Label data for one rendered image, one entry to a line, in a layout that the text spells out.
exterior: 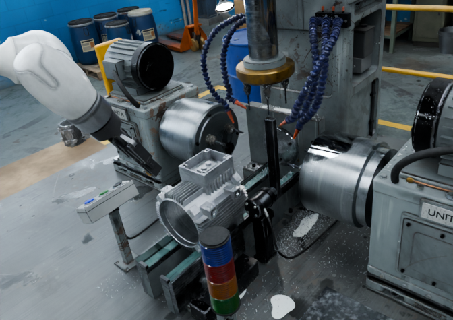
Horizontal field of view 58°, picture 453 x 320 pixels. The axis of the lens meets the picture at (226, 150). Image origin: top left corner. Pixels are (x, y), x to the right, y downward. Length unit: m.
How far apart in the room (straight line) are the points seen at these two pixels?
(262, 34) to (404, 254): 0.69
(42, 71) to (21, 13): 6.00
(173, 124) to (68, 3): 5.77
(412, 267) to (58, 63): 0.92
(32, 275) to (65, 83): 0.83
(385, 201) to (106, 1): 6.78
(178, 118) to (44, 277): 0.68
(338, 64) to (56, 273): 1.13
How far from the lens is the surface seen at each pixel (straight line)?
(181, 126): 1.47
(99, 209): 1.24
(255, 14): 1.22
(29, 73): 0.87
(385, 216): 1.08
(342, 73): 1.38
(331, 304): 1.06
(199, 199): 1.13
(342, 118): 1.44
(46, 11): 7.00
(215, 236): 0.79
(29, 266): 1.58
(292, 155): 1.45
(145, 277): 1.24
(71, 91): 0.88
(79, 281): 1.43
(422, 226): 1.04
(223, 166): 1.16
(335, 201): 1.14
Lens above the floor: 1.73
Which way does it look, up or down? 29 degrees down
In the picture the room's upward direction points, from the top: 8 degrees counter-clockwise
